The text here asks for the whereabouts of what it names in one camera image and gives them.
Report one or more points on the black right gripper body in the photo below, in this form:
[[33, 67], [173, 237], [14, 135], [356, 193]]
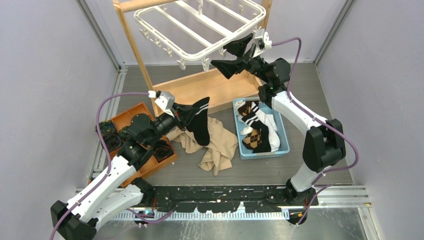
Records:
[[255, 64]]

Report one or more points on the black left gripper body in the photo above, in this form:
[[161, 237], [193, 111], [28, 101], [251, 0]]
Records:
[[166, 122]]

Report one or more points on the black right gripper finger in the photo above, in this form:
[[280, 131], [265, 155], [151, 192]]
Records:
[[228, 68], [238, 47]]

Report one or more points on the white plastic clip hanger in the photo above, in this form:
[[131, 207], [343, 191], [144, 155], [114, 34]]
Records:
[[195, 30]]

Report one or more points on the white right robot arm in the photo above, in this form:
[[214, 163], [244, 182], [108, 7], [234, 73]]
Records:
[[323, 145]]

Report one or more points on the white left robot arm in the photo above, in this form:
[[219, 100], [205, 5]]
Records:
[[83, 215]]

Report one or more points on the rolled black sock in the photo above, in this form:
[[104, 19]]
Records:
[[162, 150]]

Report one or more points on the orange compartment tray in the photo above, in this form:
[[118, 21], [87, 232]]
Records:
[[153, 164]]

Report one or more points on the beige crumpled cloth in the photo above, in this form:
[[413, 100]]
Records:
[[220, 150]]

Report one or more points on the rolled dark green sock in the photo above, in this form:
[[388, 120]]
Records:
[[117, 139]]

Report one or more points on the rolled dark patterned sock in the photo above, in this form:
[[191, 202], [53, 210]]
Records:
[[107, 128]]

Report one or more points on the light blue plastic basket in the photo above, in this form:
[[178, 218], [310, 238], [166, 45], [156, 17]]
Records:
[[281, 132]]

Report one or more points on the brown argyle sock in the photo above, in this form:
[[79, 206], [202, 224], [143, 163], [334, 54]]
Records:
[[252, 138]]

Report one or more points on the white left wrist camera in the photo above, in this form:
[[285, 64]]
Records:
[[164, 100]]

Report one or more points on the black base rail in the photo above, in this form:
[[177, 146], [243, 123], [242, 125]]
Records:
[[226, 198]]

